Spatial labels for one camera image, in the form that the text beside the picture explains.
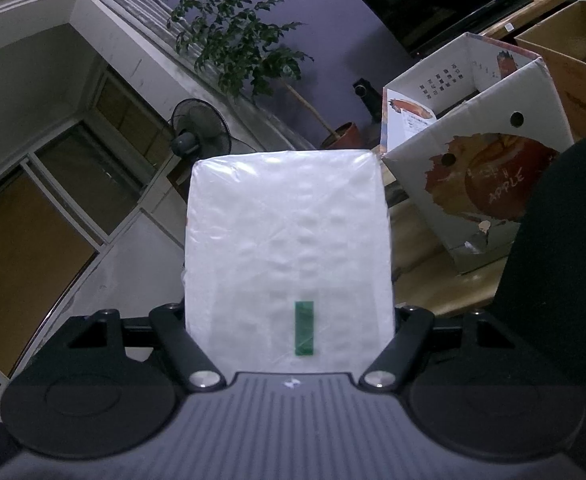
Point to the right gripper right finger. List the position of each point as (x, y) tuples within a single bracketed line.
[(392, 366)]

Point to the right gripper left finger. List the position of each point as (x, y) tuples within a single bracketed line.
[(185, 359)]

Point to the black standing fan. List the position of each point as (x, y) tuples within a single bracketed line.
[(199, 131)]

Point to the white apple cardboard box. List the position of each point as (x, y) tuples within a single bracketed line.
[(466, 133)]

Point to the potted ficus tree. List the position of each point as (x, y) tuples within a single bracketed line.
[(235, 39)]

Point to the brown cardboard box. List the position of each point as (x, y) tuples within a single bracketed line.
[(561, 41)]

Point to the wooden TV stand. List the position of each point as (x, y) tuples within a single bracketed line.
[(530, 14)]

